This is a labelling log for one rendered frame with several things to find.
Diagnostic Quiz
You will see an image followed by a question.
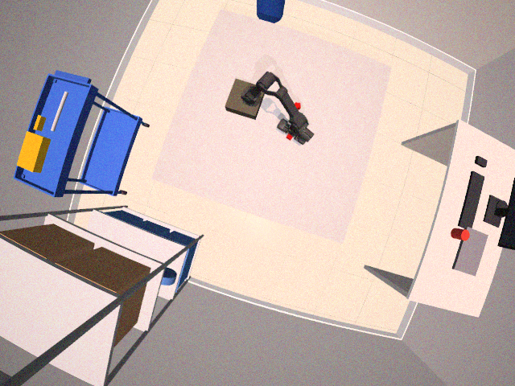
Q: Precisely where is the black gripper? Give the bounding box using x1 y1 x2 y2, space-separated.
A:
276 119 306 145

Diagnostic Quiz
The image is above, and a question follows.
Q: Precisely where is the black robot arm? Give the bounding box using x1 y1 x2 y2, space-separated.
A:
241 72 315 142

